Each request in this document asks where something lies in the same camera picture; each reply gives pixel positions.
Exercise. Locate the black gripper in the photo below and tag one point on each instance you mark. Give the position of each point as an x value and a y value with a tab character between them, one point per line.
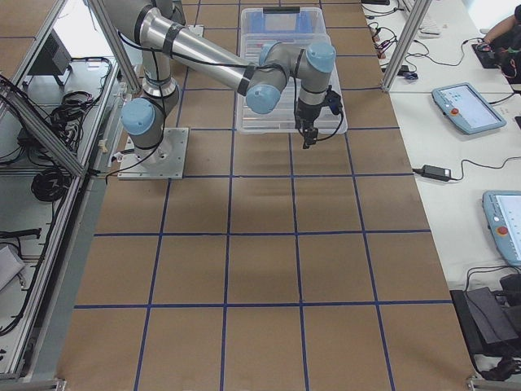
307	112

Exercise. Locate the clear plastic box lid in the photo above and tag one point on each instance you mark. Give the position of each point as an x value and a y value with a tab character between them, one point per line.
281	119

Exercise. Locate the black power adapter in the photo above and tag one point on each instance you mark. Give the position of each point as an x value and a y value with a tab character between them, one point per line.
435	172

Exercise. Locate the upper teach pendant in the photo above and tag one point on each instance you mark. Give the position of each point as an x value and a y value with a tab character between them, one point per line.
467	109

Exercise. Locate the teach pendant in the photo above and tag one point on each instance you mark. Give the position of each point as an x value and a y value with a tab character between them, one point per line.
467	109
502	212

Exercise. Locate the lower teach pendant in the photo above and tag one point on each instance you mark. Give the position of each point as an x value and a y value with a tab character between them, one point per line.
502	212

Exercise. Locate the black laptop stand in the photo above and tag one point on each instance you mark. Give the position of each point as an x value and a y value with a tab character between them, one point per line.
490	321

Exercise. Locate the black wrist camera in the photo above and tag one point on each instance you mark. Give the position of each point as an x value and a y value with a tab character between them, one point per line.
333	101

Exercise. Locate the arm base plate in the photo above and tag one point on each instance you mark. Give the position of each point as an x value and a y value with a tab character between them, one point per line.
167	161

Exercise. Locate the aluminium frame post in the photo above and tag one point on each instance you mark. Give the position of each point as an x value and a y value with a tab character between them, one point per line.
407	35

